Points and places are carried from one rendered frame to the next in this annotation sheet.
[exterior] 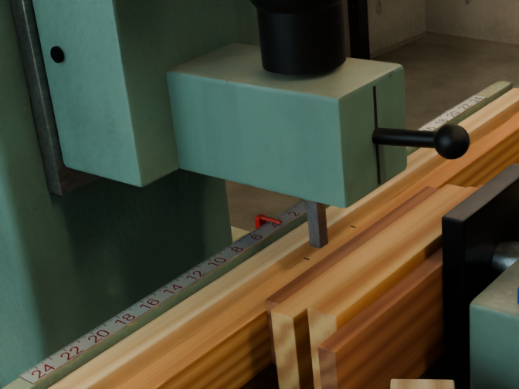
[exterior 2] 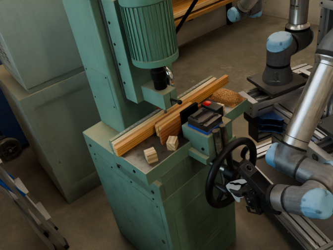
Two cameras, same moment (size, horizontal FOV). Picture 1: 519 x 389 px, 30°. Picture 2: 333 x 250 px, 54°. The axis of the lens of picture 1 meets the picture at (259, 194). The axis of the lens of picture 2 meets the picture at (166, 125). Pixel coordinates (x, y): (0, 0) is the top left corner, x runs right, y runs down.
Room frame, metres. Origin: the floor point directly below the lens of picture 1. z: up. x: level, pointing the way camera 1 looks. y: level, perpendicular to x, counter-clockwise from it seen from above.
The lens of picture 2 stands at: (-0.56, -0.25, 1.71)
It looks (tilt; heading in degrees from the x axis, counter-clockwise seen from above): 36 degrees down; 11
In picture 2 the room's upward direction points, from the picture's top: 11 degrees counter-clockwise
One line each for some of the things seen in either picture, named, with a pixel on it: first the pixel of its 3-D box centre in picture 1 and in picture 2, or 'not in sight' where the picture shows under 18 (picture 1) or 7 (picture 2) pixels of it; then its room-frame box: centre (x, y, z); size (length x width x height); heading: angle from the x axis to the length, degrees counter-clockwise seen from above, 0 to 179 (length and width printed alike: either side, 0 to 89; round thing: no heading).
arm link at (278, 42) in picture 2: not in sight; (279, 48); (1.01, -0.57, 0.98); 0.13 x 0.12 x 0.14; 132
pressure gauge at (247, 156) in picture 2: not in sight; (246, 154); (0.62, -0.37, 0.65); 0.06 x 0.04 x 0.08; 138
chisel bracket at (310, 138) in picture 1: (286, 129); (159, 95); (0.58, -0.02, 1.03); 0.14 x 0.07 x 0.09; 48
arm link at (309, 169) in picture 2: not in sight; (321, 177); (0.12, -0.52, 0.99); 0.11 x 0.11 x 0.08; 45
